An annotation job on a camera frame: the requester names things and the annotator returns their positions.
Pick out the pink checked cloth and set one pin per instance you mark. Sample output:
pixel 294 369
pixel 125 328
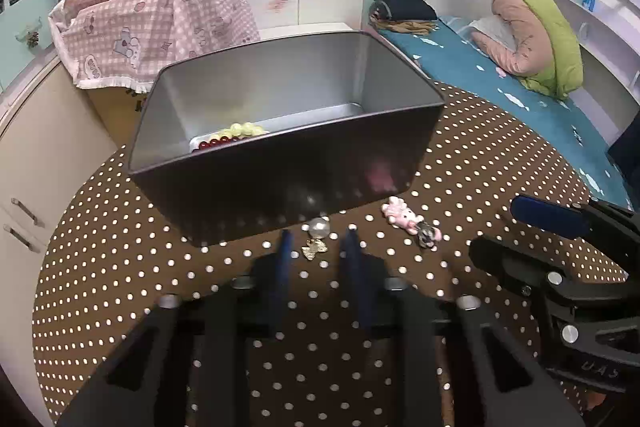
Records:
pixel 150 17

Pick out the grey metal tin box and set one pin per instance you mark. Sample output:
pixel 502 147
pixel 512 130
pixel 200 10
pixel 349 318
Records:
pixel 280 177

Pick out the cardboard box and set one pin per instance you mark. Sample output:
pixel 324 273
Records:
pixel 117 107

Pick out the cream cabinet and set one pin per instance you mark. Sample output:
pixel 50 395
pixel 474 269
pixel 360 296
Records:
pixel 45 147

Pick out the tan folded clothes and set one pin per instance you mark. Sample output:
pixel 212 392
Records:
pixel 405 28

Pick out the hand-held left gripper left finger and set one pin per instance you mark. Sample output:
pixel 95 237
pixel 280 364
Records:
pixel 284 277

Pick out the teal drawer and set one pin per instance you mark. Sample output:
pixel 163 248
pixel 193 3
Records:
pixel 20 27

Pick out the small blue box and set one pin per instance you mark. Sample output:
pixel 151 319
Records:
pixel 589 1

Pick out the dark small hair clip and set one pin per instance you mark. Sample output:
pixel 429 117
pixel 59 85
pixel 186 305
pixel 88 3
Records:
pixel 429 235

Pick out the pink green folded quilt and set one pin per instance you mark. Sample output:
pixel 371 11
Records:
pixel 550 37

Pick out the black folded clothes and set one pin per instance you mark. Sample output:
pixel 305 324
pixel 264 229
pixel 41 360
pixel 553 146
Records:
pixel 405 7

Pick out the brown polka dot tablecloth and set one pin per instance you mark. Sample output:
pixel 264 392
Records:
pixel 125 232

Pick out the blue printed bed sheet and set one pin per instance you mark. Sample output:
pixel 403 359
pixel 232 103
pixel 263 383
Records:
pixel 500 77

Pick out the pink bunny hair clip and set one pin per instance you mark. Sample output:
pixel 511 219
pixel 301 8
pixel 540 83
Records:
pixel 400 213

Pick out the dark cloth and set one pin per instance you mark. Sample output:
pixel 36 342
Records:
pixel 627 157

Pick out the white pillow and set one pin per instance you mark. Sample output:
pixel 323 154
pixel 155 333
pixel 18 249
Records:
pixel 492 29

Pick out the pine cone drawer pull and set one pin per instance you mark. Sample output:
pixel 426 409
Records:
pixel 32 39

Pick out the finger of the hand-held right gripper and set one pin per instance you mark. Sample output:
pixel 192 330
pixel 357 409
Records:
pixel 505 257
pixel 550 216

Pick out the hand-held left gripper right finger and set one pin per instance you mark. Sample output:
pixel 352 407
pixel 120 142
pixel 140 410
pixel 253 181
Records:
pixel 354 277

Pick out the pearl brooch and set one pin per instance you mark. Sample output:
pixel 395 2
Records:
pixel 318 228

